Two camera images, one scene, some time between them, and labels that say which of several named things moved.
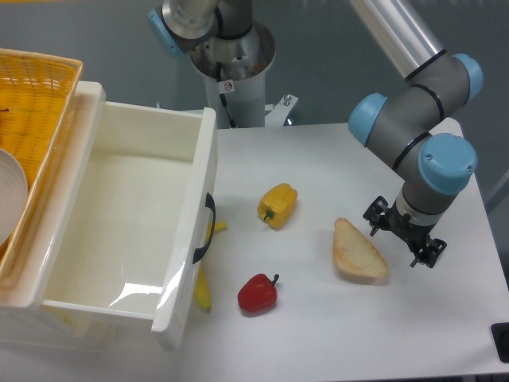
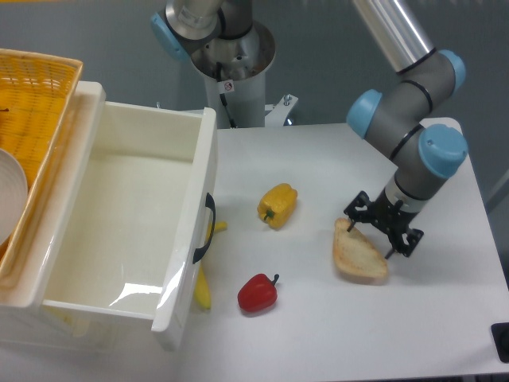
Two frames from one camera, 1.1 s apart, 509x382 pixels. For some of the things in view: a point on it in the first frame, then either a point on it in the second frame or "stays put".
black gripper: [378, 216] -> [388, 217]
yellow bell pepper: [277, 205] stays put
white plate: [13, 193] stays put
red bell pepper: [258, 294] stays put
